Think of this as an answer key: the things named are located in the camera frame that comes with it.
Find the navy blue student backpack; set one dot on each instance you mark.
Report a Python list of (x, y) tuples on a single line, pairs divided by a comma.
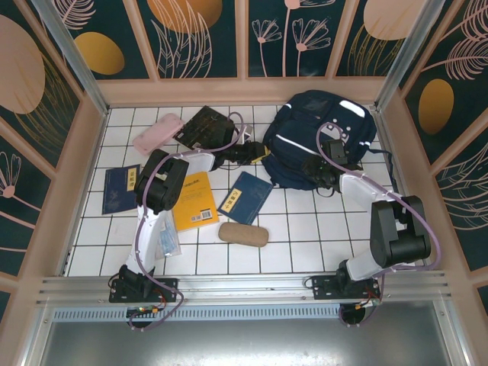
[(289, 160)]

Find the navy book with yellow label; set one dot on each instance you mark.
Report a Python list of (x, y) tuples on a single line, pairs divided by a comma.
[(248, 194), (118, 194)]

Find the black book with gold text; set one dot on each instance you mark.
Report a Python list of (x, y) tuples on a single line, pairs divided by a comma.
[(202, 126)]

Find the brown glasses case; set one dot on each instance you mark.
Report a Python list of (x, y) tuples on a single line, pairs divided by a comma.
[(244, 235)]

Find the pink pencil case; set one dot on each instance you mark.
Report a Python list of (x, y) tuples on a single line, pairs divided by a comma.
[(158, 133)]

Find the clear plastic packet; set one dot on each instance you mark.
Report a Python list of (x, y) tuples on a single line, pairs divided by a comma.
[(167, 240)]

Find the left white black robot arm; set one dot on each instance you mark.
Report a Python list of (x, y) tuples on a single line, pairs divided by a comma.
[(152, 236)]

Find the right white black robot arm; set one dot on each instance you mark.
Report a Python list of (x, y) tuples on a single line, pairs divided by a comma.
[(400, 236)]

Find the small controller board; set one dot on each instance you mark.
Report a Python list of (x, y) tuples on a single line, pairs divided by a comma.
[(368, 304), (146, 310)]

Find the grey metal sheet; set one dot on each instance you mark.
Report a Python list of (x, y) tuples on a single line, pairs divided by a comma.
[(244, 343)]

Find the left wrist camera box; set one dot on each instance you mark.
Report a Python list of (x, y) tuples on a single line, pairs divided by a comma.
[(228, 131)]

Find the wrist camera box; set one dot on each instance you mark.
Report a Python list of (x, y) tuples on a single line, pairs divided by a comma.
[(228, 131), (335, 150)]

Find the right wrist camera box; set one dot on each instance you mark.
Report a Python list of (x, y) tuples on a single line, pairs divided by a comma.
[(335, 150)]

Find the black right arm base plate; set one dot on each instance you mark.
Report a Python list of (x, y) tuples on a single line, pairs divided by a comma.
[(322, 287)]

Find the aluminium mounting rail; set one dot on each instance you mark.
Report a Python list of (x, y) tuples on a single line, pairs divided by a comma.
[(244, 284)]

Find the aluminium corner post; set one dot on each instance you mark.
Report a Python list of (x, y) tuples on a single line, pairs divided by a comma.
[(413, 57), (78, 65)]

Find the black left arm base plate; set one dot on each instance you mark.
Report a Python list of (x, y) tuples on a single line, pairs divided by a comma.
[(167, 289)]

